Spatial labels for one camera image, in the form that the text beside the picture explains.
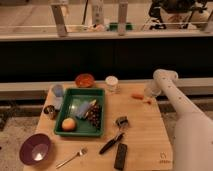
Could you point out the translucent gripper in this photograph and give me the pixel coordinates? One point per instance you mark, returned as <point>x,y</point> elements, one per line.
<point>148,100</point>

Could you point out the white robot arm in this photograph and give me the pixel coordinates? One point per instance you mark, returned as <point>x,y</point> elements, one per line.
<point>193,143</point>

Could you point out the white paper cup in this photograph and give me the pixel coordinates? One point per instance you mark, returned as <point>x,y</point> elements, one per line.
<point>112,83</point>

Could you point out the dark grape bunch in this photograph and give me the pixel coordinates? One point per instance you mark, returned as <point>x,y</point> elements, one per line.
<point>94,116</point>

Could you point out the black rectangular block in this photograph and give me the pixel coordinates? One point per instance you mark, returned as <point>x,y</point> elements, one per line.
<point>120,157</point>

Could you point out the blue sponge block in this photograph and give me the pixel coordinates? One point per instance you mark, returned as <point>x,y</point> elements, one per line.
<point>82,109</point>

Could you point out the orange bowl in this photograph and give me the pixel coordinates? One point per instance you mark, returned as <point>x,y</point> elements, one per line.
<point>84,80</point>

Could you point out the green plastic tray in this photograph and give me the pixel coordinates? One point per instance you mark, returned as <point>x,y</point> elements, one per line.
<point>72,99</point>

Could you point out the metal fork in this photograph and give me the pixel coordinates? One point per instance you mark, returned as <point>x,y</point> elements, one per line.
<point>81,152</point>

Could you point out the peach fruit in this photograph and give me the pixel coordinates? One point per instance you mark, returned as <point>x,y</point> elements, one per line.
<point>68,124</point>

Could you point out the dark robot in background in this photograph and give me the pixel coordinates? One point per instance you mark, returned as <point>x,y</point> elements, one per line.
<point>178,14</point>

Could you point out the light blue cup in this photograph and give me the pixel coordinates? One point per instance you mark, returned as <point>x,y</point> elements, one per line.
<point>57,90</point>

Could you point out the purple bowl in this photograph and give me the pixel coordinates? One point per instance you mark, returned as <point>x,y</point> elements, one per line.
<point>35,149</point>

